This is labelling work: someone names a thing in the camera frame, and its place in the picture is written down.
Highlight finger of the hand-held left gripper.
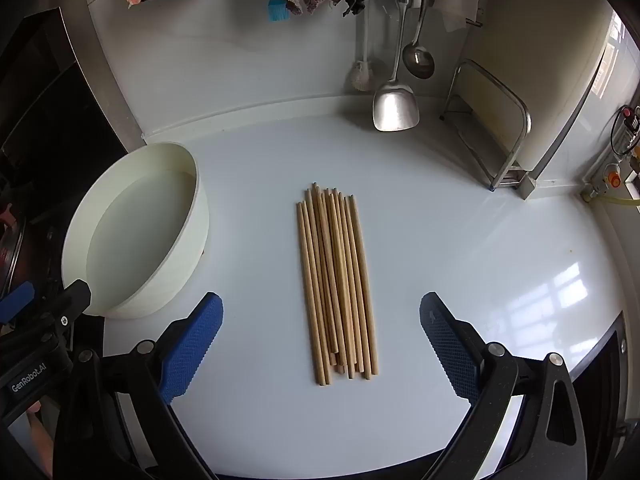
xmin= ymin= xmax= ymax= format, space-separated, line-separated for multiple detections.
xmin=0 ymin=282 xmax=37 ymax=325
xmin=34 ymin=280 xmax=94 ymax=323

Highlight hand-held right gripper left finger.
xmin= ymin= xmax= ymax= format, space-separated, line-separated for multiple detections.
xmin=52 ymin=291 xmax=224 ymax=480

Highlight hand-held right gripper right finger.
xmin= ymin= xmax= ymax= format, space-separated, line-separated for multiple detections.
xmin=419 ymin=291 xmax=588 ymax=480

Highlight white plastic basin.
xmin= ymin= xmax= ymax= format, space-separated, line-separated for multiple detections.
xmin=61 ymin=142 xmax=210 ymax=320

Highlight pile of wooden chopsticks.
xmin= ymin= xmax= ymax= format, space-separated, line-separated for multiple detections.
xmin=296 ymin=182 xmax=380 ymax=387

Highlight metal rack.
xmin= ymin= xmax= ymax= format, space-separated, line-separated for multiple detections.
xmin=440 ymin=58 xmax=532 ymax=192

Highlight grey pipe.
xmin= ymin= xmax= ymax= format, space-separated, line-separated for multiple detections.
xmin=580 ymin=152 xmax=640 ymax=203

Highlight metal spatula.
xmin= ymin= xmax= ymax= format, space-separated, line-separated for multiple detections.
xmin=372 ymin=0 xmax=420 ymax=132

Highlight grey metal corner trim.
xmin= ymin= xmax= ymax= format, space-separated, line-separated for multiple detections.
xmin=517 ymin=10 xmax=621 ymax=201

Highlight white dish brush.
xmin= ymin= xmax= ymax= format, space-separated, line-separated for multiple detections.
xmin=350 ymin=10 xmax=386 ymax=92

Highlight gas valve with red knob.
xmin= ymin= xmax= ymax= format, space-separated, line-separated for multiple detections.
xmin=611 ymin=105 xmax=640 ymax=153

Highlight metal ladle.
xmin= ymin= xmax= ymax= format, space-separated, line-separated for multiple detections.
xmin=402 ymin=0 xmax=436 ymax=79

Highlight window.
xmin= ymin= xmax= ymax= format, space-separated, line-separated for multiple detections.
xmin=595 ymin=15 xmax=627 ymax=106

